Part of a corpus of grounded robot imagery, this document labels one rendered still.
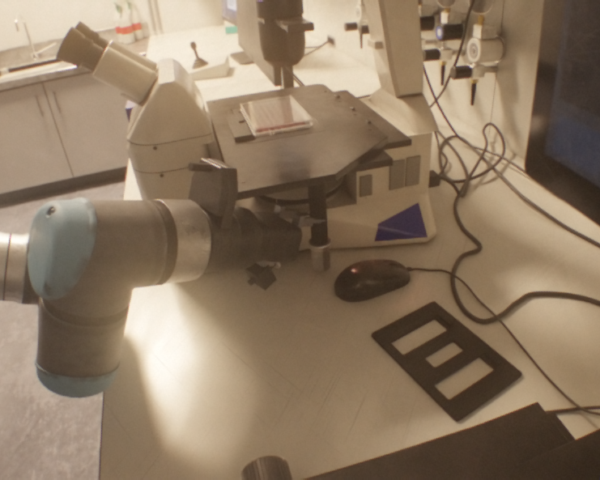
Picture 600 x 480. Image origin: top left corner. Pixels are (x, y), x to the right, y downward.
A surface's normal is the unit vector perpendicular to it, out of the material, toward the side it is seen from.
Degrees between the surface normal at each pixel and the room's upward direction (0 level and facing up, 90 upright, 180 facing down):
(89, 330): 91
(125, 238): 63
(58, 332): 75
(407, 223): 48
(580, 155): 93
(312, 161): 0
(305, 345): 0
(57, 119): 90
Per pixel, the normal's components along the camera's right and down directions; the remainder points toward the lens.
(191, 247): 0.72, 0.14
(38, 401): -0.07, -0.82
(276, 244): 0.41, 0.37
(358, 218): 0.13, -0.14
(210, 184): -0.69, 0.04
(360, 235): 0.02, 0.42
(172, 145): 0.26, 0.53
